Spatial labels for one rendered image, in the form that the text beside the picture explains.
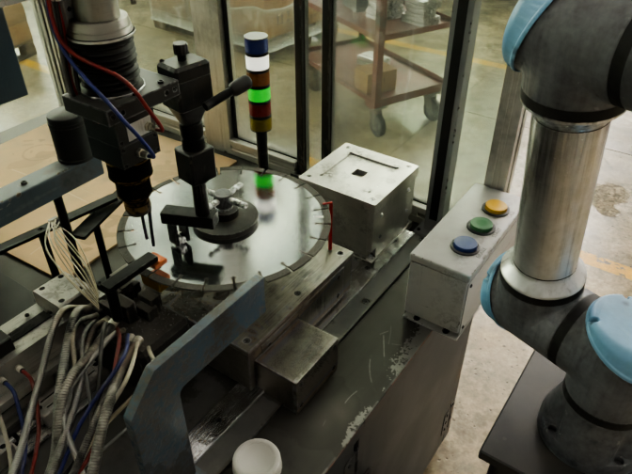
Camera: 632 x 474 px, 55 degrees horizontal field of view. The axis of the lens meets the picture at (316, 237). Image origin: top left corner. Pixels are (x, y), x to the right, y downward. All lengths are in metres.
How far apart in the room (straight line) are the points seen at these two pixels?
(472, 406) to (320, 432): 1.08
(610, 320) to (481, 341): 1.33
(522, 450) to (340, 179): 0.60
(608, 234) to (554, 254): 2.03
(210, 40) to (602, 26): 1.06
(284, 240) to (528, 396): 0.46
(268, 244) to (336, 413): 0.29
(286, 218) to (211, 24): 0.65
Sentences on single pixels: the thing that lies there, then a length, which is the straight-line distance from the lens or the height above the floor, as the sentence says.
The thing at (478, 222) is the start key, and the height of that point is 0.91.
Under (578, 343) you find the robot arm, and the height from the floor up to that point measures 0.94.
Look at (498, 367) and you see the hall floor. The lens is 2.13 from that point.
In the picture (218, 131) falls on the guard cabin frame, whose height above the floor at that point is 0.81.
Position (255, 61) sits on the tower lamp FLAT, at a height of 1.12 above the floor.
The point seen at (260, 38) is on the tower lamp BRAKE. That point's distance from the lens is 1.19.
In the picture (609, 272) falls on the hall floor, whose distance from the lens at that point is 2.65.
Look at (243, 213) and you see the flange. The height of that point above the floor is 0.96.
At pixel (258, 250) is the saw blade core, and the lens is 0.96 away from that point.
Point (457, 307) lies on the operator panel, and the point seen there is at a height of 0.82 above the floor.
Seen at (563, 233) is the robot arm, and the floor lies 1.08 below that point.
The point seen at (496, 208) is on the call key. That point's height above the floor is 0.91.
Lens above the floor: 1.54
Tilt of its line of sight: 37 degrees down
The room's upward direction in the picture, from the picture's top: straight up
